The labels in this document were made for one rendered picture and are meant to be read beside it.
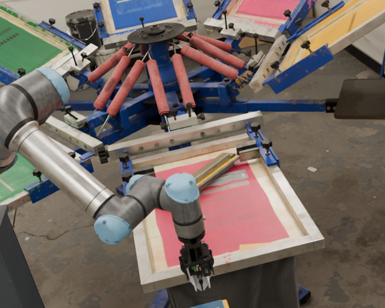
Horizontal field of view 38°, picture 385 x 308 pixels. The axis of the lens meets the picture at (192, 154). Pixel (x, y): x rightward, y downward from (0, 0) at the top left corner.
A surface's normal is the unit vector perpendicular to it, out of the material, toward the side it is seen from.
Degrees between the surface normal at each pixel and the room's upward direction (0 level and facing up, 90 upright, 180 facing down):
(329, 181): 0
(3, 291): 90
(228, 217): 0
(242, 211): 0
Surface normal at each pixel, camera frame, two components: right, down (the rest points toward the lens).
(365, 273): -0.16, -0.86
